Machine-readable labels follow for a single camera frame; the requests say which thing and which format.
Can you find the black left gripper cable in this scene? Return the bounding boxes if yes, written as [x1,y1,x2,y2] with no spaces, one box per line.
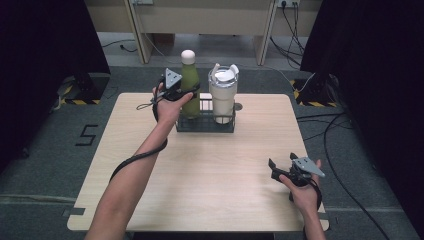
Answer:
[109,94,169,183]

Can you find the beige desk with white legs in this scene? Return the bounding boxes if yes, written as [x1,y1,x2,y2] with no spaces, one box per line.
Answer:
[84,0,323,66]

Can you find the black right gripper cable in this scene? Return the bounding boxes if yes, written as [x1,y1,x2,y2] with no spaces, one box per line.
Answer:
[309,179,324,211]

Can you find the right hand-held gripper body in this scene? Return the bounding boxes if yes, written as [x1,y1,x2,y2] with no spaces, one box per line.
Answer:
[288,156,326,188]

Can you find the person's right hand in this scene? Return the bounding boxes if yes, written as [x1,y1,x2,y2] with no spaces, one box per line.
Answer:
[279,159,323,214]

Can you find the green bottle with cream cap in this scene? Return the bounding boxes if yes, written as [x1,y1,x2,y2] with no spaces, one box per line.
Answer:
[179,49,202,119]

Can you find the black hanging cables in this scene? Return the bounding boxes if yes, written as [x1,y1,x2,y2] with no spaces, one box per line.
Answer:
[269,0,306,66]

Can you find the cream tumbler with lid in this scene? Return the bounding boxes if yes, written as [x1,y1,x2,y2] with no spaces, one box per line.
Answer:
[208,63,240,125]

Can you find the thin black floor cable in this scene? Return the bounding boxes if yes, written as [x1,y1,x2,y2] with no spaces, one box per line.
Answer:
[101,39,138,53]

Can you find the black curtain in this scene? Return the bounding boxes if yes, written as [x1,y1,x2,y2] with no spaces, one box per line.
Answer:
[0,0,111,168]
[299,0,424,231]

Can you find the black stand base striped tape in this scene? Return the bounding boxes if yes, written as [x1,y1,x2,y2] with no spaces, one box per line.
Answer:
[59,73,111,106]
[293,74,338,108]

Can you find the thin grey wrist strap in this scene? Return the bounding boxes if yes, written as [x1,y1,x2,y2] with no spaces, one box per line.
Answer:
[136,98,158,111]

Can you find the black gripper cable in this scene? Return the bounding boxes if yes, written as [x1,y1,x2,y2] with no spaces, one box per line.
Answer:
[309,179,324,211]
[109,94,169,183]

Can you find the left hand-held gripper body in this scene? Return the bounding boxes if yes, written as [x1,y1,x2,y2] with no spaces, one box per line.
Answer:
[159,68,193,102]

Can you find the dark wire rack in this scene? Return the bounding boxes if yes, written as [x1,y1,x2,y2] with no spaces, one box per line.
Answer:
[175,98,237,134]

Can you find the person's left hand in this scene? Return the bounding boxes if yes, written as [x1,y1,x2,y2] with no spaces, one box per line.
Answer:
[152,82,194,127]

